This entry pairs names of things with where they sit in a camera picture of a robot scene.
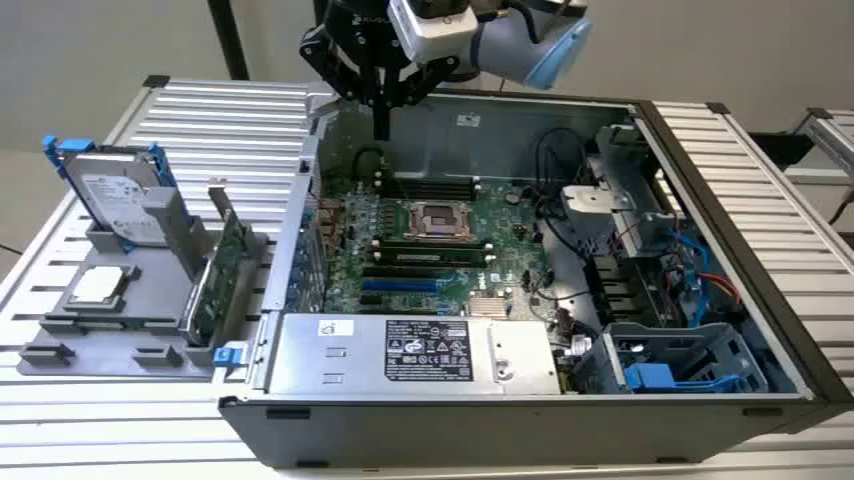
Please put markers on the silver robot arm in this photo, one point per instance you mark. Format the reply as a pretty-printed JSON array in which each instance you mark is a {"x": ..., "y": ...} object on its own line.
[{"x": 507, "y": 50}]

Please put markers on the black metal pole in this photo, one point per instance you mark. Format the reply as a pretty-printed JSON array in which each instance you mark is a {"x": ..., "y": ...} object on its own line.
[{"x": 230, "y": 40}]

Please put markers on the black plastic disk bay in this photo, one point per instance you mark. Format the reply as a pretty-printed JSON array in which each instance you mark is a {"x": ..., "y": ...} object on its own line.
[{"x": 621, "y": 290}]

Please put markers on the round coin battery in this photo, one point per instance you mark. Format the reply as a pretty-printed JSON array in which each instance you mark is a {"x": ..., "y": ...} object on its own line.
[{"x": 513, "y": 197}]

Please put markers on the blue expansion slot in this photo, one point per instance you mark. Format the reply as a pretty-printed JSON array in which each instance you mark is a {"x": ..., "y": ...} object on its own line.
[{"x": 401, "y": 286}]

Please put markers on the silver metal drive bay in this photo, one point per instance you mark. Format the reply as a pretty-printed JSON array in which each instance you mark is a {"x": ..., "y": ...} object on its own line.
[{"x": 594, "y": 200}]

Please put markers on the aluminium frame table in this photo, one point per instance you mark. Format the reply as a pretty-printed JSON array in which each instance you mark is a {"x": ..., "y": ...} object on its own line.
[{"x": 830, "y": 131}]

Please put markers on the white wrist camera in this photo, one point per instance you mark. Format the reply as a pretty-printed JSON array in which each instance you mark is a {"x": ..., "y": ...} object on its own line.
[{"x": 434, "y": 35}]

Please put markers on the grey drive cage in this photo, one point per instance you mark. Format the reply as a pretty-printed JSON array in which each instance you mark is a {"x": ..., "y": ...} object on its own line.
[{"x": 667, "y": 328}]

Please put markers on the blue plastic drive latch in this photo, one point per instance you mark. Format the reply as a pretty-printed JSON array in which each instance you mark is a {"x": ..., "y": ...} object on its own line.
[{"x": 650, "y": 376}]

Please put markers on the grey parts rack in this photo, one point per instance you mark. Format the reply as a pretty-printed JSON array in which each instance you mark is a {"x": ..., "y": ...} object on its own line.
[{"x": 100, "y": 350}]

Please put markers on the green graphics card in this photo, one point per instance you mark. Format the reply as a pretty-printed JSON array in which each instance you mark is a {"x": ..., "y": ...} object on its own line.
[{"x": 223, "y": 280}]

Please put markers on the silver power supply unit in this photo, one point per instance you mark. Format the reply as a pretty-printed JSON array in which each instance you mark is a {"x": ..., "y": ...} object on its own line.
[{"x": 360, "y": 365}]

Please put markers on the long black expansion slot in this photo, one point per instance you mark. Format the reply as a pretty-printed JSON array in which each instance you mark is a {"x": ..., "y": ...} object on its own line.
[{"x": 401, "y": 272}]

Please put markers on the blue case latch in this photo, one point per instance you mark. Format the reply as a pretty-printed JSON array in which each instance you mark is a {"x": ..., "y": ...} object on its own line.
[{"x": 226, "y": 356}]

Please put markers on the black metal bracket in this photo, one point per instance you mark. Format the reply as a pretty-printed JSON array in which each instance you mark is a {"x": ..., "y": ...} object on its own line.
[{"x": 777, "y": 147}]

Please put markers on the short black expansion slot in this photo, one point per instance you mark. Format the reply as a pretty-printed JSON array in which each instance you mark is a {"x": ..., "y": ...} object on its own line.
[{"x": 372, "y": 300}]

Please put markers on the green motherboard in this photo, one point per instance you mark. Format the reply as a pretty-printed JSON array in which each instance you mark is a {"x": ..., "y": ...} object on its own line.
[{"x": 507, "y": 235}]

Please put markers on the hard disk in blue carrier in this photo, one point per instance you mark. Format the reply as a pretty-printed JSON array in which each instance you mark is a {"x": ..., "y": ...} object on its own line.
[{"x": 107, "y": 195}]

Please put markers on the CPU socket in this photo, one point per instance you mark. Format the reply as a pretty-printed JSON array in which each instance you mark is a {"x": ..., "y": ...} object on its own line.
[{"x": 437, "y": 220}]

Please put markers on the green RAM stick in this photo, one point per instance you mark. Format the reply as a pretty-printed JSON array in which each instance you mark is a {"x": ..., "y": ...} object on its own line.
[
  {"x": 107, "y": 318},
  {"x": 421, "y": 257}
]

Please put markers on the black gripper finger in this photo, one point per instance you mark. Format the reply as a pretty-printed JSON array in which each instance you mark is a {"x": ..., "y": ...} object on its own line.
[
  {"x": 334, "y": 70},
  {"x": 421, "y": 80}
]

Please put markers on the silver chipset heatsink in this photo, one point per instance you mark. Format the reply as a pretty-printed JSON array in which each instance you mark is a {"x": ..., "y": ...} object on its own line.
[{"x": 490, "y": 307}]

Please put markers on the silver CPU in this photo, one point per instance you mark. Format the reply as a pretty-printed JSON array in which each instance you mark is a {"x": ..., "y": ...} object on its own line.
[{"x": 96, "y": 285}]

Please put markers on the grey PC case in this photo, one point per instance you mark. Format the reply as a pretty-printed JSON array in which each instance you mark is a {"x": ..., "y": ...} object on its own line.
[{"x": 467, "y": 430}]

